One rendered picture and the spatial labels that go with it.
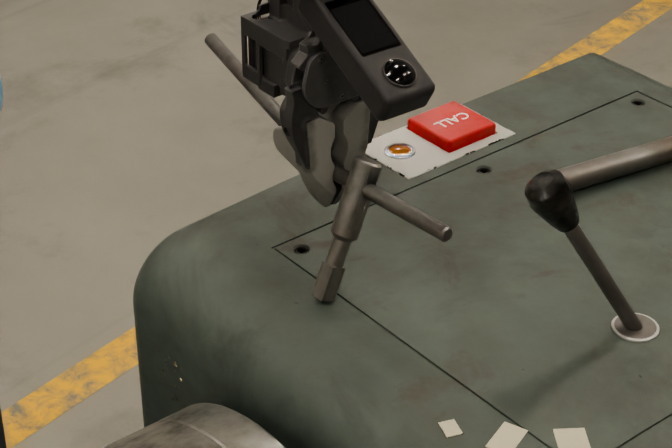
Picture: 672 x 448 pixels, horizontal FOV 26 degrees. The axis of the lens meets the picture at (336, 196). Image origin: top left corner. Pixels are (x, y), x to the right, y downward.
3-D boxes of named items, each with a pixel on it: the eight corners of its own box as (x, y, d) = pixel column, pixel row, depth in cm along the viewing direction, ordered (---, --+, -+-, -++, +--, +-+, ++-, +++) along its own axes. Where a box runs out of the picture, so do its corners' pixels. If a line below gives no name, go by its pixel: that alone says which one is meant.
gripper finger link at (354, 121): (324, 167, 121) (323, 67, 116) (370, 197, 117) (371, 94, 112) (294, 180, 119) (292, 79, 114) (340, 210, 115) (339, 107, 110)
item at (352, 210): (341, 304, 113) (388, 166, 111) (320, 303, 112) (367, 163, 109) (324, 293, 115) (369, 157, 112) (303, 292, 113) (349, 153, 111)
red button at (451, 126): (452, 117, 141) (453, 98, 140) (496, 141, 137) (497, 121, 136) (406, 136, 138) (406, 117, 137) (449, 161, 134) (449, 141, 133)
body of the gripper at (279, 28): (316, 58, 117) (316, -84, 111) (386, 97, 112) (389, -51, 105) (239, 85, 113) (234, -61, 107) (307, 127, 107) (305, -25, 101)
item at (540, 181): (551, 211, 106) (557, 154, 103) (584, 230, 104) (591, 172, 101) (512, 230, 104) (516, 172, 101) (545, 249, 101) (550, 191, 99)
